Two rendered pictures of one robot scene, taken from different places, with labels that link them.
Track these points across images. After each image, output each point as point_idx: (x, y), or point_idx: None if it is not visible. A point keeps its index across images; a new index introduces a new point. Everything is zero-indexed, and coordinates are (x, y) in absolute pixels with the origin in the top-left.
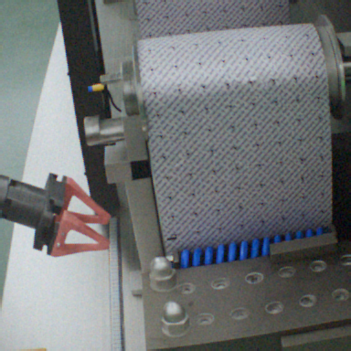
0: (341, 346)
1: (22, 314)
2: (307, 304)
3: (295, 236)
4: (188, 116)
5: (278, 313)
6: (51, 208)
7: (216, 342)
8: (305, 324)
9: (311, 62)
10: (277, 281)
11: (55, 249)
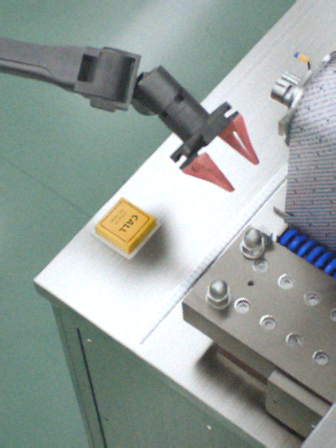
0: (311, 415)
1: (172, 164)
2: (322, 359)
3: None
4: (321, 159)
5: (291, 348)
6: (197, 142)
7: (229, 334)
8: (296, 377)
9: None
10: (323, 317)
11: (185, 170)
